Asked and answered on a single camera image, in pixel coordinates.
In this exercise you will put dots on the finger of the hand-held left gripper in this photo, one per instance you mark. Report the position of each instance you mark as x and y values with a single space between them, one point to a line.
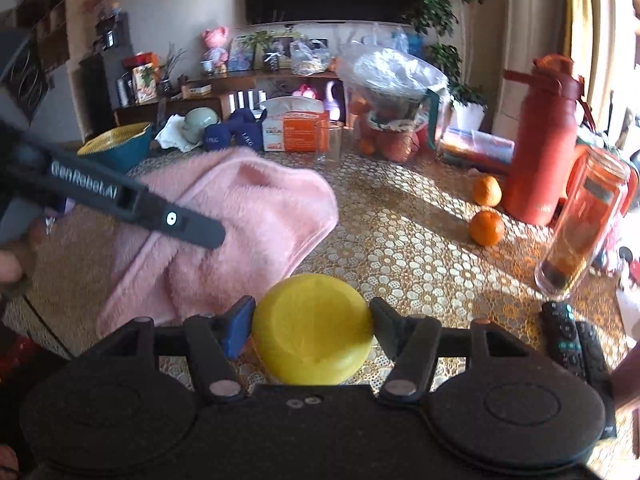
172 219

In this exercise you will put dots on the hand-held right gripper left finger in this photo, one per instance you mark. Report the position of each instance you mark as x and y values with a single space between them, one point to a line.
240 328

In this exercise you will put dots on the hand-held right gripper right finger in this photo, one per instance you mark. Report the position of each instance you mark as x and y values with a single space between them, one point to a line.
387 328

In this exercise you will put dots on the yellow gummy vitamin bottle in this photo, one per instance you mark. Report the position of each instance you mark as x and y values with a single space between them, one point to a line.
312 330

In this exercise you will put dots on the pink fleece towel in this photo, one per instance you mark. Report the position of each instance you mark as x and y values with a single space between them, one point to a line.
250 220

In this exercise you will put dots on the person's left hand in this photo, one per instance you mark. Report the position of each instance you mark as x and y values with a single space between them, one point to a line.
10 266

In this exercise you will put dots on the yellow and teal colander basket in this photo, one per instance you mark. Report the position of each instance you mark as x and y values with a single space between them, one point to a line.
127 157

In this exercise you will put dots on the gold patterned tablecloth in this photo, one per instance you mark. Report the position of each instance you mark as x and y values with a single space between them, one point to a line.
425 270

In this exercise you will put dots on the white cloth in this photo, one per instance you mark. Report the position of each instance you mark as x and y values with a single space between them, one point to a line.
167 135

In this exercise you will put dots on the blue dumbbell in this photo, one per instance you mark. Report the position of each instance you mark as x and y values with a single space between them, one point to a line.
217 138
250 132

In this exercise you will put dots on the pale green bowl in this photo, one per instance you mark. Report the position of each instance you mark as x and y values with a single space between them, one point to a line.
199 125

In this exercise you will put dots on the colourful printed box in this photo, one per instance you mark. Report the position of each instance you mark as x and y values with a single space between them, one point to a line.
145 82

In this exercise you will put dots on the vase with dry twigs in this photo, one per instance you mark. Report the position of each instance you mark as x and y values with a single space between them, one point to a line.
167 80

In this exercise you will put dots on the orange mandarin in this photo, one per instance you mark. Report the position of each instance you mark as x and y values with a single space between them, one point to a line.
487 191
486 228

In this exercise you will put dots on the wooden television cabinet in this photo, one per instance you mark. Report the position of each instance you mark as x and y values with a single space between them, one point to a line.
225 85

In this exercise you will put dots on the orange tissue box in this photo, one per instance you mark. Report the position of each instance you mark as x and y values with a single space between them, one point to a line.
295 132

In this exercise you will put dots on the clear drinking glass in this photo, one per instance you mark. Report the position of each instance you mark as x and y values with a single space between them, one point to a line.
329 145

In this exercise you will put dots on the pink bear toy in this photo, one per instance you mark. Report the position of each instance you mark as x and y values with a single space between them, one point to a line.
215 50

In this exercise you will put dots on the black remote control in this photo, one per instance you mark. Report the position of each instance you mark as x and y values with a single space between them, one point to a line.
562 335
597 375

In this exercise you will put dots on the pink kettlebell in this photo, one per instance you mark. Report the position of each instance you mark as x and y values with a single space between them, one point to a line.
305 93

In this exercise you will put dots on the small dark plant vase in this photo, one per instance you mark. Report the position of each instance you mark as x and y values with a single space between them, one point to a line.
271 62

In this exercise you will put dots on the clear fruit container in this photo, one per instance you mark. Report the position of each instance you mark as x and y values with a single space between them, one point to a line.
395 135

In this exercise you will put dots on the lilac kettlebell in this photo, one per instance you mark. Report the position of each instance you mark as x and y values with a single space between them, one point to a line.
332 102

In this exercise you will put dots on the plastic bag of snacks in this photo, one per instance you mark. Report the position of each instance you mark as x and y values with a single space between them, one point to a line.
310 58

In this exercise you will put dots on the clear glass tumbler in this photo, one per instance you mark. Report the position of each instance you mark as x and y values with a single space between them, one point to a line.
580 225

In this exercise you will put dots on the red insulated water bottle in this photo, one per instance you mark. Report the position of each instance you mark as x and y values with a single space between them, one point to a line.
537 160

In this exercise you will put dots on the clear plastic bag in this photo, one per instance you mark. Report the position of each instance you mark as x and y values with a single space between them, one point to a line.
395 70

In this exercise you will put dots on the orange plastic container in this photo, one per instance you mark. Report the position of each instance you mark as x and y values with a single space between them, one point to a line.
627 195

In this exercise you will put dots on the green potted tree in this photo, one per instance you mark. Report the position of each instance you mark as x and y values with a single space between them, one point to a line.
440 15

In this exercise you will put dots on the yellow curtain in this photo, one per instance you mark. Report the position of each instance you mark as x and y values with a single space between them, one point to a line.
577 25

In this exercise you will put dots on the blue picture frame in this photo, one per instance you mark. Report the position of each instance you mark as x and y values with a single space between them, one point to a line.
241 55

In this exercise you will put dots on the wooden photo frame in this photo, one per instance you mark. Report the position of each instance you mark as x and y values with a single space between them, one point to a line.
284 47

